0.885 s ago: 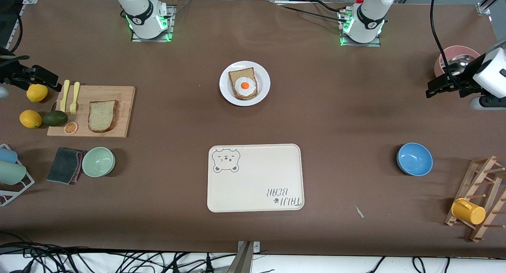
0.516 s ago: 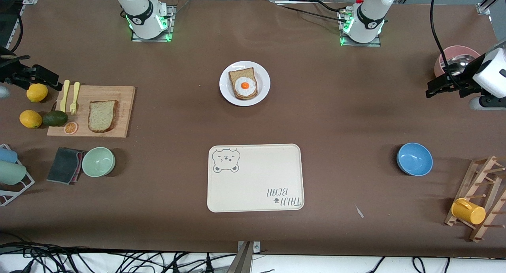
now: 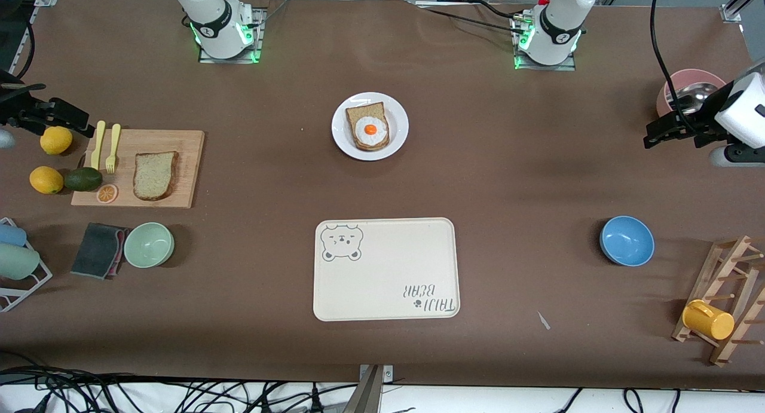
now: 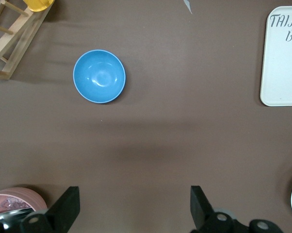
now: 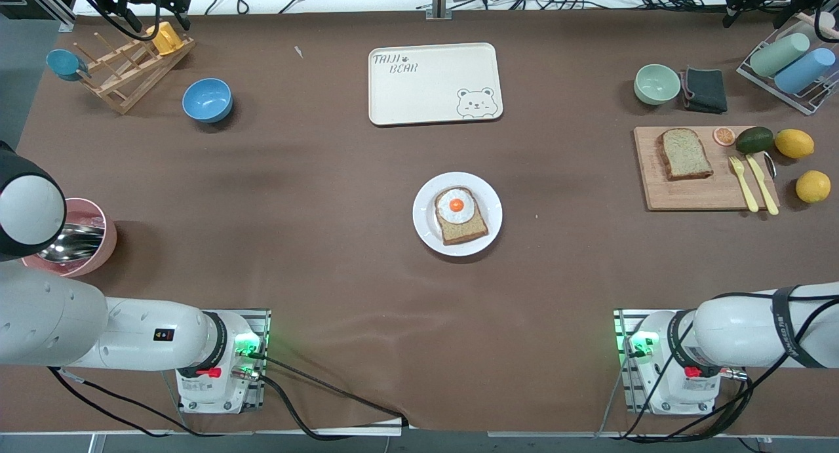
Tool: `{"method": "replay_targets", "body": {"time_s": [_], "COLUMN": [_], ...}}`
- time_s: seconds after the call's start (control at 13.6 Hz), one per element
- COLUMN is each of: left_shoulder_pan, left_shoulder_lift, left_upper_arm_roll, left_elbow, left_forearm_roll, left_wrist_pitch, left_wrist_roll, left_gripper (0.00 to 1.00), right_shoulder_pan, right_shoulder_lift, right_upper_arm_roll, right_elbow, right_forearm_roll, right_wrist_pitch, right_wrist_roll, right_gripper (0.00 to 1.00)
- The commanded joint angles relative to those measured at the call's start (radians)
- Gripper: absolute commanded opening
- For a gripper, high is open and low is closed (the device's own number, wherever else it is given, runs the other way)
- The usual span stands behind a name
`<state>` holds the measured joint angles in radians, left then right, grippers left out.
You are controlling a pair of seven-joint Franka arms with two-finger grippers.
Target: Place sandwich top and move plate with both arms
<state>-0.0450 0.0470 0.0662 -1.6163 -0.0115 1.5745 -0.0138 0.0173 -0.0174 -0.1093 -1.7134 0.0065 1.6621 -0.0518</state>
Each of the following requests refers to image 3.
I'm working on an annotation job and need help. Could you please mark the brown seeded bread slice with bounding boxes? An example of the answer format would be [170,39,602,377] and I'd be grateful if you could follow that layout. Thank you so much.
[133,151,179,201]

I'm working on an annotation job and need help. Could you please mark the white round plate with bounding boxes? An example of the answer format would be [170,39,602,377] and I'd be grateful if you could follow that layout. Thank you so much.
[332,92,410,161]

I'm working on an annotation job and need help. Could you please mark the fried egg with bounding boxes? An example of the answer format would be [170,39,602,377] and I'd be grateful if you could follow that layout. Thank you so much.
[354,116,389,146]

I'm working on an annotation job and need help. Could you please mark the shiny metal spoon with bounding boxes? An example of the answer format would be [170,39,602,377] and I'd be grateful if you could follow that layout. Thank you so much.
[672,82,718,112]

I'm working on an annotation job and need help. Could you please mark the yellow lemon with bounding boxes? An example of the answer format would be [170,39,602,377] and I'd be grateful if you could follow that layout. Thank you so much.
[29,166,64,195]
[40,126,73,155]

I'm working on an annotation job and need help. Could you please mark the yellow plastic knife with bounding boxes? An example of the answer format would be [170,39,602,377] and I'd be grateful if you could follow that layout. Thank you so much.
[91,121,106,171]

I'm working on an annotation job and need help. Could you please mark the pink bowl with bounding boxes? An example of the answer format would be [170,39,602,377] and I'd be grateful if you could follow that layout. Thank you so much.
[656,69,727,118]

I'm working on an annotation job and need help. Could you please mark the yellow plastic fork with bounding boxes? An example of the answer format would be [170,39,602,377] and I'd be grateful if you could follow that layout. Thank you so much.
[105,124,121,175]

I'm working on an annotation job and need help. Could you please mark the dark green avocado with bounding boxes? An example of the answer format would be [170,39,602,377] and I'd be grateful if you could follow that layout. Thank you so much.
[63,167,103,192]

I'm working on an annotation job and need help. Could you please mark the light blue cup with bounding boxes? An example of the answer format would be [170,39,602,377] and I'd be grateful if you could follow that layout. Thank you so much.
[0,223,27,247]

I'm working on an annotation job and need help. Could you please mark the blue bowl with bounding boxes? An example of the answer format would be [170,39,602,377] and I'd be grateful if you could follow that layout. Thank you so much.
[599,216,655,267]

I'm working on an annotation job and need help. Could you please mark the wooden cutting board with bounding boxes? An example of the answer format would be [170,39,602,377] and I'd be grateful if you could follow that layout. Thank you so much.
[71,130,205,209]

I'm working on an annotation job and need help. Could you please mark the wooden peg rack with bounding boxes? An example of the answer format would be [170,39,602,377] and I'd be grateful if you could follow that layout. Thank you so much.
[672,235,765,366]

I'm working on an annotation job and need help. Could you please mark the pale green cup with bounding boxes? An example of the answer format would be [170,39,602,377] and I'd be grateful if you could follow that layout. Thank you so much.
[0,243,41,280]

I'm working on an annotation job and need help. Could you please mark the dark grey folded cloth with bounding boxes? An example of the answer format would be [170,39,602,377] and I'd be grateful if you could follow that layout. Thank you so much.
[70,222,131,280]

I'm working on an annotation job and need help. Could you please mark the pale green bowl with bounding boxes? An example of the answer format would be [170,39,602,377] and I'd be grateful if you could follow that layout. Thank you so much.
[124,222,175,268]

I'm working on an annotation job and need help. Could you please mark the yellow plastic cup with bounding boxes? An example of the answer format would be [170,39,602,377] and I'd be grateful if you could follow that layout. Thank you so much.
[682,299,735,341]

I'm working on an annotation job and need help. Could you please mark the cream bear print tray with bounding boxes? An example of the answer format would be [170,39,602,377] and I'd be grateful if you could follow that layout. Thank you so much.
[313,218,461,322]

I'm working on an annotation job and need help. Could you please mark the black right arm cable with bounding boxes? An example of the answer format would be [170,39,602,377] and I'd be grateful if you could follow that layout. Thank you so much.
[15,19,35,79]

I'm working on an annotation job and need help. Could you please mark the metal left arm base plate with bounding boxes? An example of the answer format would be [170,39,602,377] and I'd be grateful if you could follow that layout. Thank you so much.
[512,16,577,72]

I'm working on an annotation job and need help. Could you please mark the white wire rack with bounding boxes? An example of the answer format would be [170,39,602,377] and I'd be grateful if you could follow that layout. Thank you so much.
[0,218,53,313]

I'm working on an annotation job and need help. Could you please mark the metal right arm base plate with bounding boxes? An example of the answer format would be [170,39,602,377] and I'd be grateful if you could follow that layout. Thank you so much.
[198,7,264,64]

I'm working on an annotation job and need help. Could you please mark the black cable on table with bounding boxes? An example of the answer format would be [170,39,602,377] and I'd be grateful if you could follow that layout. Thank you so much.
[418,1,527,34]

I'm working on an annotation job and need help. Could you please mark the tangled black floor cables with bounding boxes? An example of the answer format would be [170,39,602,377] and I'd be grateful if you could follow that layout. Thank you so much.
[0,365,359,413]

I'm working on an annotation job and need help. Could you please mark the metal table edge bracket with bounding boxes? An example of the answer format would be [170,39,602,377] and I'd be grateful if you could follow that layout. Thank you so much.
[353,364,394,413]

